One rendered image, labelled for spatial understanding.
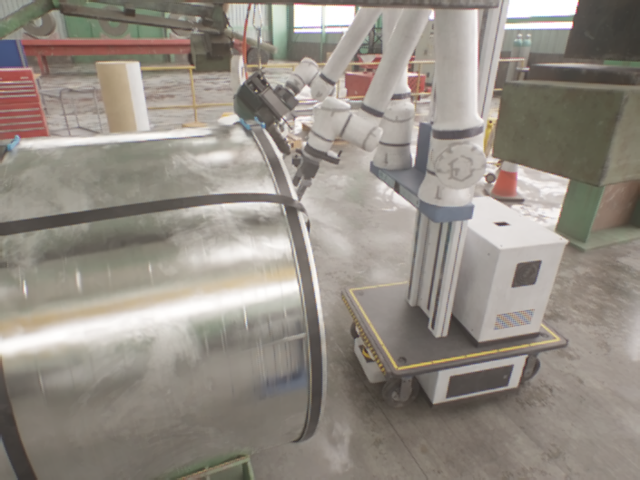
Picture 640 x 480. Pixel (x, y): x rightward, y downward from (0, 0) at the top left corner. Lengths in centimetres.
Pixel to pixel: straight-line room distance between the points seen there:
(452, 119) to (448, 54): 18
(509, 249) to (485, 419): 85
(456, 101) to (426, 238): 95
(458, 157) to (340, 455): 134
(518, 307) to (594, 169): 158
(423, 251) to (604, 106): 165
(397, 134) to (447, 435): 138
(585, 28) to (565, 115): 13
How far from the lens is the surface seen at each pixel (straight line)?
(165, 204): 98
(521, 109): 67
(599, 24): 70
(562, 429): 241
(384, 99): 150
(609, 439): 248
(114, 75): 608
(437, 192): 159
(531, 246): 198
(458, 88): 135
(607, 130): 60
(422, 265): 222
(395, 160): 198
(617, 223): 482
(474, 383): 219
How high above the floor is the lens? 163
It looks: 26 degrees down
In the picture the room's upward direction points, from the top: straight up
